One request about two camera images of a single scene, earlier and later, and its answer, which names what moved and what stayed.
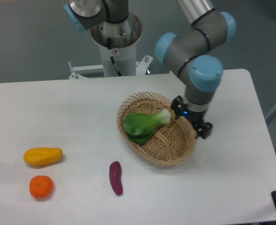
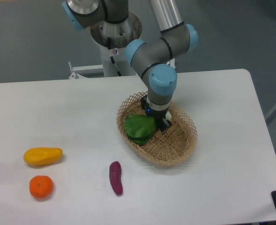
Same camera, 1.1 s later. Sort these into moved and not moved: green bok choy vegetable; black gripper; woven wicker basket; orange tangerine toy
Moved: black gripper
Not moved: green bok choy vegetable; orange tangerine toy; woven wicker basket
